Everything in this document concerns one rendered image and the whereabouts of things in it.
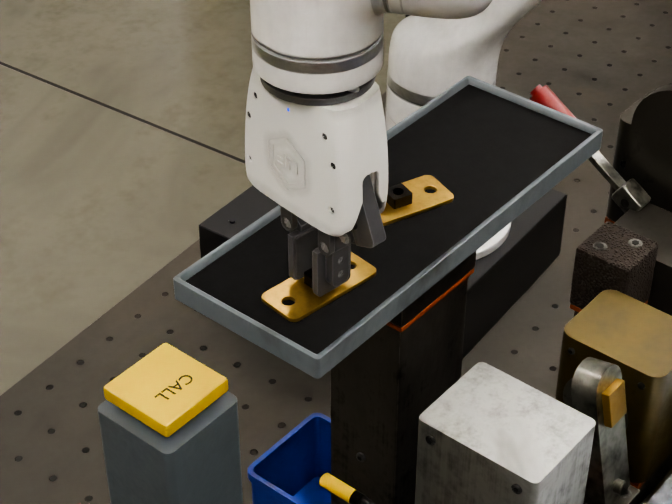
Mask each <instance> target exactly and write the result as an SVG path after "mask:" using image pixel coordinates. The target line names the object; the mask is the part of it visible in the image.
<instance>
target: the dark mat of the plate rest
mask: <svg viewBox="0 0 672 504"><path fill-rule="evenodd" d="M591 135H592V134H590V133H587V132H585V131H583V130H580V129H578V128H575V127H573V126H570V125H568V124H565V123H563V122H560V121H558V120H555V119H553V118H551V117H548V116H546V115H543V114H541V113H538V112H536V111H533V110H531V109H528V108H526V107H523V106H521V105H519V104H516V103H514V102H511V101H509V100H506V99H504V98H501V97H499V96H496V95H494V94H491V93H489V92H487V91H484V90H482V89H479V88H477V87H474V86H472V85H467V86H466V87H464V88H463V89H461V90H460V91H458V92H457V93H455V94H454V95H453V96H451V97H450V98H448V99H447V100H445V101H444V102H443V103H441V104H440V105H438V106H437V107H435V108H434V109H432V110H431V111H430V112H428V113H427V114H425V115H424V116H422V117H421V118H419V119H418V120H417V121H415V122H414V123H412V124H411V125H409V126H408V127H407V128H405V129H404V130H402V131H401V132H399V133H398V134H396V135H395V136H394V137H392V138H391V139H389V140H388V141H387V148H388V187H391V186H394V185H397V184H400V183H403V182H406V181H409V180H412V179H415V178H418V177H421V176H424V175H431V176H433V177H434V178H436V179H437V180H438V181H439V182H440V183H441V184H442V185H443V186H444V187H446V188H447V189H448V190H449V191H450V192H451V193H452V194H453V196H454V198H453V201H452V202H450V203H448V204H445V205H442V206H439V207H436V208H433V209H431V210H428V211H425V212H422V213H419V214H417V215H414V216H411V217H408V218H405V219H402V220H400V221H397V222H394V223H391V224H388V225H386V226H384V230H385V234H386V240H385V241H383V242H381V243H380V244H378V245H376V246H375V247H373V248H366V247H361V246H356V244H351V252H352V253H354V254H355V255H357V256H359V257H360V258H362V259H363V260H365V261H366V262H368V263H369V264H371V265H372V266H374V267H375V268H376V275H375V276H374V277H373V278H371V279H369V280H368V281H366V282H364V283H362V284H361V285H359V286H357V287H356V288H354V289H352V290H351V291H349V292H347V293H346V294H344V295H342V296H341V297H339V298H337V299H336V300H334V301H332V302H330V303H329V304H327V305H325V306H324V307H322V308H320V309H319V310H317V311H315V312H314V313H312V314H310V315H309V316H307V317H305V318H304V319H302V320H300V321H298V322H290V321H288V320H287V319H285V318H284V317H283V316H281V315H280V314H278V313H277V312H276V311H274V310H273V309H272V308H270V307H269V306H267V305H266V304H265V303H263V302H262V294H263V293H264V292H266V291H268V290H270V289H271V288H273V287H275V286H277V285H278V284H280V283H282V282H284V281H285V280H287V279H289V278H291V277H290V276H289V261H288V234H290V231H287V230H286V229H285V228H284V227H283V225H282V223H281V215H280V216H278V217H277V218H275V219H274V220H273V221H271V222H270V223H268V224H267V225H265V226H264V227H263V228H261V229H260V230H258V231H257V232H255V233H254V234H252V235H251V236H250V237H248V238H247V239H245V240H244V241H242V242H241V243H239V244H238V245H237V246H235V247H234V248H232V249H231V250H229V251H228V252H227V253H225V254H224V255H222V256H221V257H219V258H218V259H216V260H215V261H214V262H212V263H211V264H209V265H208V266H206V267H205V268H203V269H202V270H201V271H199V272H198V273H196V274H195V275H193V276H192V277H191V278H189V279H188V280H186V281H185V282H187V283H189V284H191V285H192V286H194V287H196V288H198V289H200V290H201V291H203V292H205V293H207V294H209V295H210V296H212V297H214V298H216V299H218V300H219V301H221V302H223V303H225V304H227V305H228V306H230V307H232V308H234V309H236V310H237V311H239V312H241V313H243V314H245V315H246V316H248V317H250V318H252V319H254V320H255V321H257V322H259V323H261V324H263V325H264V326H266V327H268V328H270V329H272V330H273V331H275V332H277V333H279V334H281V335H282V336H284V337H286V338H288V339H290V340H291V341H293V342H295V343H297V344H299V345H300V346H302V347H304V348H306V349H308V350H309V351H311V352H313V353H315V354H319V353H320V352H322V351H323V350H324V349H325V348H326V347H328V346H329V345H330V344H331V343H333V342H334V341H335V340H336V339H338V338H339V337H340V336H341V335H343V334H344V333H345V332H346V331H348V330H349V329H350V328H351V327H353V326H354V325H355V324H356V323H358V322H359V321H360V320H361V319H363V318H364V317H365V316H366V315H368V314H369V313H370V312H371V311H373V310H374V309H375V308H376V307H378V306H379V305H380V304H381V303H383V302H384V301H385V300H386V299H388V298H389V297H390V296H391V295H393V294H394V293H395V292H396V291H398V290H399V289H400V288H401V287H403V286H404V285H405V284H406V283H408V282H409V281H410V280H411V279H413V278H414V277H415V276H416V275H418V274H419V273H420V272H421V271H423V270H424V269H425V268H426V267H427V266H429V265H430V264H431V263H432V262H434V261H435V260H436V259H437V258H439V257H440V256H441V255H442V254H444V253H445V252H446V251H447V250H449V249H450V248H451V247H452V246H454V245H455V244H456V243H457V242H459V241H460V240H461V239H462V238H464V237H465V236H466V235H467V234H469V233H470V232H471V231H472V230H474V229H475V228H476V227H477V226H479V225H480V224H481V223H482V222H484V221H485V220H486V219H487V218H489V217H490V216H491V215H492V214H494V213H495V212H496V211H497V210H499V209H500V208H501V207H502V206H504V205H505V204H506V203H507V202H509V201H510V200H511V199H512V198H514V197H515V196H516V195H517V194H519V193H520V192H521V191H522V190H523V189H525V188H526V187H527V186H528V185H530V184H531V183H532V182H533V181H535V180H536V179H537V178H538V177H540V176H541V175H542V174H543V173H545V172H546V171H547V170H548V169H550V168H551V167H552V166H553V165H555V164H556V163H557V162H558V161H560V160H561V159H562V158H563V157H565V156H566V155H567V154H568V153H570V152H571V151H572V150H573V149H575V148H576V147H577V146H578V145H580V144H581V143H582V142H583V141H585V140H586V139H587V138H588V137H590V136H591Z"/></svg>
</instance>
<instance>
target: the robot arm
mask: <svg viewBox="0 0 672 504"><path fill-rule="evenodd" d="M540 1H541V0H250V13H251V40H252V62H253V69H252V73H251V77H250V82H249V88H248V96H247V105H246V120H245V164H246V172H247V177H248V179H249V180H250V182H251V183H252V184H253V186H254V187H256V188H257V189H258V190H259V191H260V192H262V193H263V194H265V195H266V196H268V197H269V198H270V199H272V200H273V201H275V202H276V203H278V204H279V206H280V209H281V223H282V225H283V227H284V228H285V229H286V230H287V231H290V234H288V261H289V276H290V277H291V278H293V279H294V280H299V279H301V278H303V277H304V272H305V271H307V270H309V269H311V268H312V289H313V293H314V294H316V295H317V296H319V297H321V296H323V295H325V294H327V293H328V292H330V291H332V290H333V289H335V288H337V287H338V286H340V285H342V284H344V283H345V282H347V281H348V280H349V279H350V276H351V244H356V246H361V247H366V248H373V247H375V246H376V245H378V244H380V243H381V242H383V241H385V240H386V234H385V230H384V226H383V222H382V219H381V215H380V213H382V212H383V211H384V209H385V206H386V202H387V194H388V148H387V135H386V131H387V130H389V129H390V128H392V127H393V126H394V125H396V124H397V123H399V122H400V121H402V120H403V119H405V118H406V117H408V116H409V115H411V114H412V113H413V112H415V111H416V110H418V109H419V108H421V107H422V106H424V105H425V104H427V103H428V102H429V101H431V100H432V99H434V98H435V97H437V96H438V95H440V94H441V93H443V92H444V91H445V90H447V89H448V88H450V87H451V86H453V85H454V84H456V83H457V82H459V81H460V80H461V79H463V78H464V77H466V76H472V77H474V78H477V79H479V80H482V81H484V82H487V83H489V84H492V85H494V86H495V84H496V75H497V66H498V59H499V54H500V50H501V47H502V44H503V41H504V39H505V37H506V35H507V33H508V32H509V30H510V29H511V28H512V27H513V25H514V24H515V23H516V22H517V21H518V20H519V19H521V18H522V17H523V16H524V15H525V14H527V13H528V12H529V11H530V10H531V9H532V8H534V7H535V6H536V5H537V4H538V3H539V2H540ZM384 13H396V14H405V15H410V16H408V17H406V18H405V19H403V20H402V21H401V22H399V23H398V24H397V26H396V27H395V29H394V31H393V33H392V37H391V41H390V47H389V55H388V71H387V91H386V107H385V117H384V110H383V104H382V98H381V93H380V88H379V85H378V84H377V83H376V82H375V78H376V75H377V74H378V73H379V71H380V70H381V67H382V65H383V40H384Z"/></svg>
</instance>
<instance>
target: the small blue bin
mask: <svg viewBox="0 0 672 504"><path fill-rule="evenodd" d="M325 473H329V474H331V418H329V417H328V416H326V415H324V414H322V413H313V414H311V415H309V416H308V417H307V418H306V419H305V420H303V421H302V422H301V423H300V424H299V425H297V426H296V427H295V428H294V429H293V430H291V431H290V432H289V433H288V434H287V435H285V436H284V437H283V438H282V439H281V440H279V441H278V442H277V443H276V444H275V445H273V446H272V447H271V448H270V449H269V450H267V451H266V452H265V453H264V454H263V455H262V456H260V457H259V458H258V459H257V460H256V461H254V462H253V463H252V464H251V465H250V466H249V467H248V470H247V474H248V479H249V481H251V483H252V502H253V504H331V492H330V491H328V490H327V489H325V488H323V487H320V486H319V482H320V478H321V477H322V475H323V474H325Z"/></svg>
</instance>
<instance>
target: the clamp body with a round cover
mask: <svg viewBox="0 0 672 504"><path fill-rule="evenodd" d="M587 357H593V358H596V359H599V360H602V361H606V362H609V363H612V364H616V365H618V366H619V367H620V369H621V374H622V380H624V381H625V394H626V407H627V412H626V414H625V424H626V437H627V450H628V463H629V475H630V485H632V486H634V487H635V488H637V489H639V490H640V496H639V501H638V504H641V503H642V502H643V501H644V499H645V498H646V497H647V496H648V495H649V494H650V493H651V491H652V490H653V489H654V488H655V487H656V486H657V485H658V483H659V482H660V481H661V480H662V476H663V471H664V466H665V461H666V458H667V457H668V456H669V455H670V454H671V453H672V316H671V315H669V314H667V313H665V312H662V311H660V310H658V309H656V308H654V307H652V306H650V305H647V304H645V303H643V302H641V301H639V300H637V299H634V298H632V297H630V296H628V295H626V294H624V293H622V292H619V291H617V290H611V289H610V290H604V291H602V292H600V293H599V294H598V295H597V296H596V297H595V298H594V299H593V300H592V301H591V302H590V303H589V304H588V305H587V306H585V307H584V308H583V309H582V310H581V311H580V312H579V313H578V314H577V315H576V316H575V317H574V318H573V319H572V320H570V321H569V322H568V323H567V324H566V325H565V327H564V333H563V340H562V348H561V356H560V364H559V372H558V380H557V388H556V396H555V399H556V400H558V401H560V402H562V403H564V404H566V405H567V406H569V407H571V408H573V406H572V396H571V385H572V380H573V376H574V374H575V371H576V369H577V367H578V366H579V364H580V363H581V362H582V361H583V360H584V359H585V358H587Z"/></svg>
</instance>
